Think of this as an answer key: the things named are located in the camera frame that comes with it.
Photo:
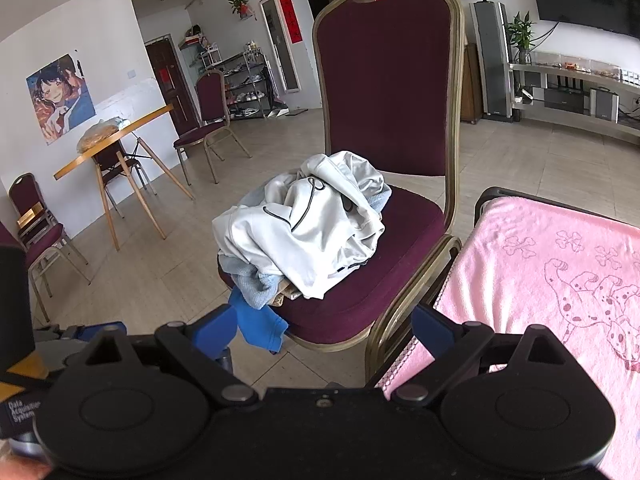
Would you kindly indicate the wooden table with slanted legs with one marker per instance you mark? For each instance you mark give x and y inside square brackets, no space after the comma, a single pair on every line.
[115,132]

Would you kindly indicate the black table frame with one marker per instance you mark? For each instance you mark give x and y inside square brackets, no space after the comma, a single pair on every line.
[487,194]

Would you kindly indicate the bag of bread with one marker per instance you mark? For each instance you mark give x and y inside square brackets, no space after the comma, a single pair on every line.
[100,132]

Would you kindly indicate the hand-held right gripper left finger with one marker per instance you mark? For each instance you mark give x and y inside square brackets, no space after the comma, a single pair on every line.
[215,327]

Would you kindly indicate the dark chair with metal legs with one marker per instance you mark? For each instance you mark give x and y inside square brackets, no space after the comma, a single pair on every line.
[107,160]

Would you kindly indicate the wall poster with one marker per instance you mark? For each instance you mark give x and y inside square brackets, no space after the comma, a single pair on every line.
[60,95]

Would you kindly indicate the tall grey speaker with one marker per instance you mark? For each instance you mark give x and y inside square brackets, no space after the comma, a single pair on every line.
[492,60]

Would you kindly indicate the pink printed blanket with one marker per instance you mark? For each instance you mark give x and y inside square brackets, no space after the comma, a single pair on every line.
[525,285]

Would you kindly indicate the brown door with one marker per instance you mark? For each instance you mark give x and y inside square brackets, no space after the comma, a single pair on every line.
[167,85]

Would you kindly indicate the green bamboo plant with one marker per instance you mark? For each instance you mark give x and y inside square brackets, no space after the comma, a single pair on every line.
[522,35]

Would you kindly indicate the grey television stand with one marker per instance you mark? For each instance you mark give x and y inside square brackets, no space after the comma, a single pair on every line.
[575,122]

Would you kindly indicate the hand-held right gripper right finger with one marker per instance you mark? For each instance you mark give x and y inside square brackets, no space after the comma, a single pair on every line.
[432,330]

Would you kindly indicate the wooden cabinet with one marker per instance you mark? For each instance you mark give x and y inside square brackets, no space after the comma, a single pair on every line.
[470,85]

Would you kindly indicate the metal shoe rack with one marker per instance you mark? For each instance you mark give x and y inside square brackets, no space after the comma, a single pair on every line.
[245,85]

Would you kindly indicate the hanging potted plant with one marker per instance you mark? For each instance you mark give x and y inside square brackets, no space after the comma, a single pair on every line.
[240,5]

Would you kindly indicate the white sweatshirt with dark script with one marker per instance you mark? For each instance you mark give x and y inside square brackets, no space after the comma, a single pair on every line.
[280,230]

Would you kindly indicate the white storage rack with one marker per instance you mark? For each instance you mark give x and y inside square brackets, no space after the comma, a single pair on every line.
[210,57]

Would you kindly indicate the black router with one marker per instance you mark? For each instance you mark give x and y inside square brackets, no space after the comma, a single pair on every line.
[565,100]

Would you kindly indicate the maroon banquet chair gold frame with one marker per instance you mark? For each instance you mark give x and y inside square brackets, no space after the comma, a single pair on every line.
[390,85]

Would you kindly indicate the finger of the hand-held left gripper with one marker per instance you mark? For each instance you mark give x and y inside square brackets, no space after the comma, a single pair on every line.
[95,332]

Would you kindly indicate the small silver speaker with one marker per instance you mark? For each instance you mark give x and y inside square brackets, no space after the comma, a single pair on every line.
[532,80]
[602,105]

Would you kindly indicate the beige garment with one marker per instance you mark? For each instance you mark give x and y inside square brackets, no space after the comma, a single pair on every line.
[285,295]

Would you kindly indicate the tall wall mirror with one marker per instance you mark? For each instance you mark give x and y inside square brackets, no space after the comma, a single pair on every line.
[277,45]

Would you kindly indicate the bright blue garment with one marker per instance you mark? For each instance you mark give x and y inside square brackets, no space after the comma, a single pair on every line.
[265,327]

